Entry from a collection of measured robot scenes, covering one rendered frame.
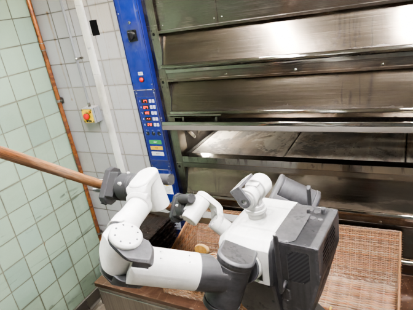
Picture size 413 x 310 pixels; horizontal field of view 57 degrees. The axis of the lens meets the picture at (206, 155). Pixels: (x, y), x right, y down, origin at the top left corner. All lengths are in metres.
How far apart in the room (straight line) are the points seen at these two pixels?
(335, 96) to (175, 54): 0.85
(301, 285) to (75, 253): 2.15
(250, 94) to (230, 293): 1.21
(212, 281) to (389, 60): 1.23
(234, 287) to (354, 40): 1.19
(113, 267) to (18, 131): 1.76
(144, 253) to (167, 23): 1.46
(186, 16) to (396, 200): 1.37
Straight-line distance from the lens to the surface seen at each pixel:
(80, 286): 3.12
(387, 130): 1.72
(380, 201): 2.03
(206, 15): 2.00
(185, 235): 2.30
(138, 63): 2.21
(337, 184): 2.04
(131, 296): 2.34
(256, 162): 2.08
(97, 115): 2.52
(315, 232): 1.06
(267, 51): 1.87
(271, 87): 1.93
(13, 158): 1.07
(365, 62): 1.81
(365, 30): 1.79
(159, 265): 0.90
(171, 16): 2.10
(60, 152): 2.78
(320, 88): 1.86
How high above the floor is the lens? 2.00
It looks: 22 degrees down
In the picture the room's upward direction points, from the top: 9 degrees counter-clockwise
